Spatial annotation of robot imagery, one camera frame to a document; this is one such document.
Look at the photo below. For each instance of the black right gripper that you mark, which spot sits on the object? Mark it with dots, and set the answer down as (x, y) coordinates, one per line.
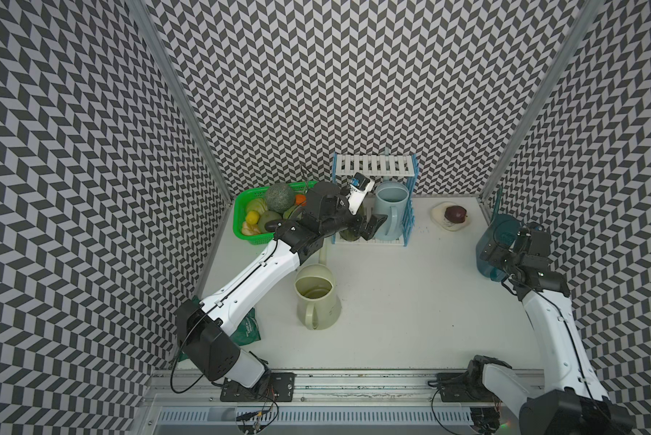
(495, 254)

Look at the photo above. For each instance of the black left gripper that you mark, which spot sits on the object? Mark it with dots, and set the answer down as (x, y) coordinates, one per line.
(371, 225)

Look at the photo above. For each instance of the teal watering can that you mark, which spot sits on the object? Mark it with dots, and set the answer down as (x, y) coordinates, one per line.
(502, 232)

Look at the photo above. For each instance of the light blue watering can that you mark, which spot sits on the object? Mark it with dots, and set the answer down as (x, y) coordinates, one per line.
(390, 201)

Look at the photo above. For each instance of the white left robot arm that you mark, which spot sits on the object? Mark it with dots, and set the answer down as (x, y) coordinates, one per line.
(204, 328)

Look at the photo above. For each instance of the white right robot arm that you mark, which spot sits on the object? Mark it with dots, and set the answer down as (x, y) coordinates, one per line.
(572, 401)

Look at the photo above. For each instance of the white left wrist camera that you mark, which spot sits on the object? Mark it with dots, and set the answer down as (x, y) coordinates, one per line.
(359, 188)

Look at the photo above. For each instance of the yellow toy lemon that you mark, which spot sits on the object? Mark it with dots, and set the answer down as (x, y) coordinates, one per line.
(252, 217)

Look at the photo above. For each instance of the blue and white wooden shelf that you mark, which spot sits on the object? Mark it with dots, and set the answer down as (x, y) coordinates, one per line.
(401, 169)

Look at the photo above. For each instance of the green plastic basket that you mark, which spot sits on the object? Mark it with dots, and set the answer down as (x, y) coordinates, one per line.
(256, 207)

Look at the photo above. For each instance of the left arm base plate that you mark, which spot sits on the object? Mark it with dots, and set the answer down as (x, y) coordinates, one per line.
(272, 387)

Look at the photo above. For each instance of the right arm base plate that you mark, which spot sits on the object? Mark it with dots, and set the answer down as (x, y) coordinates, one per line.
(459, 387)

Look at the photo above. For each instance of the dark red apple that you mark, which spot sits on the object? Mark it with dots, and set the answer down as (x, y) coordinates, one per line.
(455, 214)

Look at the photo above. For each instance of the olive green watering can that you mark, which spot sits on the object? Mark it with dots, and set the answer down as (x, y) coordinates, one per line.
(357, 227)

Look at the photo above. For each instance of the green snack bag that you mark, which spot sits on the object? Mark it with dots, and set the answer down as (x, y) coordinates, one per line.
(246, 333)

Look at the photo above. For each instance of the cream watering can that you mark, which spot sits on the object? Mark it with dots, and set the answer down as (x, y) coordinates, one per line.
(318, 305)

